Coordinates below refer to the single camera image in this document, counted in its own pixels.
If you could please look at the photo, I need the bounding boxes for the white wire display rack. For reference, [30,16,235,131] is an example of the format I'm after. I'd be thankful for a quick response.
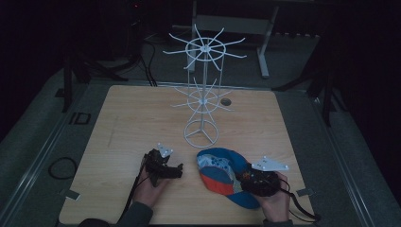
[163,24,248,149]

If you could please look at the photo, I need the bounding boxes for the person's left hand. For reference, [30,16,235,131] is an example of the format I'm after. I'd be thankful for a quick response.
[131,166,171,209]

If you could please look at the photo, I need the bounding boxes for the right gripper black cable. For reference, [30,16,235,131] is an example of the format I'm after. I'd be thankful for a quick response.
[277,172,323,223]

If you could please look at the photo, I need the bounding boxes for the black background cables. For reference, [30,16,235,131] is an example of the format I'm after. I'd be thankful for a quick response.
[135,37,159,88]

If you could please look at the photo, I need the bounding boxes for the black floor bracket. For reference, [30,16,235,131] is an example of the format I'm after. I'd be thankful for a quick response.
[68,111,93,126]

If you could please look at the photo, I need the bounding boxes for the blue and orange cap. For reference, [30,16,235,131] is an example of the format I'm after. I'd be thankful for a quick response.
[196,147,263,210]

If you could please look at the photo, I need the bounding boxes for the black cable loop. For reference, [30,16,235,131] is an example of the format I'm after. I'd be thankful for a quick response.
[47,156,79,181]

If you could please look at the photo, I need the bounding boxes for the grey tape strip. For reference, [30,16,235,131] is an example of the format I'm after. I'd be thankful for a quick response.
[295,187,315,198]
[63,188,81,201]

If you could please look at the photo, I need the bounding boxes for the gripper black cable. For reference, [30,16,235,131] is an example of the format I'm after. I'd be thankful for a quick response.
[123,156,150,218]
[277,172,323,223]

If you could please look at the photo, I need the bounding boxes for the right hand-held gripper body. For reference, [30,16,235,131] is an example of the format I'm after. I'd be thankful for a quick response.
[245,155,289,198]

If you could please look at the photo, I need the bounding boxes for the black metal stand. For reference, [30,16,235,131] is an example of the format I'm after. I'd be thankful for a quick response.
[60,18,149,114]
[272,31,348,128]

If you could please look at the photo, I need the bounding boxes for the white desk frame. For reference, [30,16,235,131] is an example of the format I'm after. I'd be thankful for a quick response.
[188,0,282,79]

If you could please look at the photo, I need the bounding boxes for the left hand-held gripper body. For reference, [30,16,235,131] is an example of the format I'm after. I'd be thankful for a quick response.
[143,142,175,187]

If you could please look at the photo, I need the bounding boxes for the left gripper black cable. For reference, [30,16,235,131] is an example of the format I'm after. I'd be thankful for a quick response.
[123,156,150,218]

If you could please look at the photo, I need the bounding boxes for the person's right hand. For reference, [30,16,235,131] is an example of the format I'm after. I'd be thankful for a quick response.
[257,179,293,223]

